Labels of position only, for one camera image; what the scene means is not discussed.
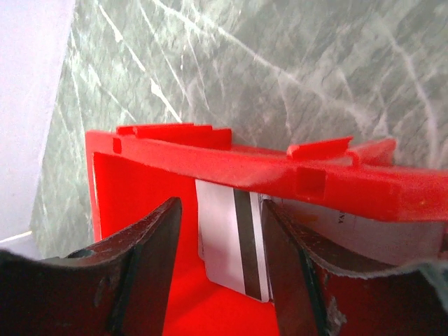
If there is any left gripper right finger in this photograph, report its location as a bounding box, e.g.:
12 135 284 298
262 201 447 335

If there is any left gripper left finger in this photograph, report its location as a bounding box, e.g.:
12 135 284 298
1 197 182 335

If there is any red bin with cards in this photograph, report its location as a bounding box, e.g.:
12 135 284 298
85 123 447 335

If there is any magnetic stripe card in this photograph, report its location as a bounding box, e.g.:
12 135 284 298
195 180 271 302

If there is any white credit card stack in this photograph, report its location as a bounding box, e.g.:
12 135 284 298
271 197 447 265

